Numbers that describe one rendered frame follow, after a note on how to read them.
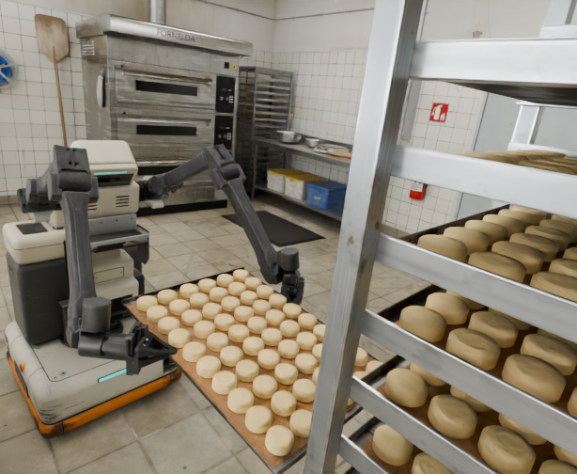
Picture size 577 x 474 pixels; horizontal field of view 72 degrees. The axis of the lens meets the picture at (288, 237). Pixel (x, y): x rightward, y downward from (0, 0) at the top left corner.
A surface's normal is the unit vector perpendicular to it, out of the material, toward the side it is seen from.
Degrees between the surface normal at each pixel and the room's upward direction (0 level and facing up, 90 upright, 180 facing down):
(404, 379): 0
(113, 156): 43
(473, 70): 90
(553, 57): 90
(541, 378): 0
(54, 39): 81
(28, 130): 90
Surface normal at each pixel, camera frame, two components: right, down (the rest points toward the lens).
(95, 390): 0.70, 0.31
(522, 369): 0.10, -0.94
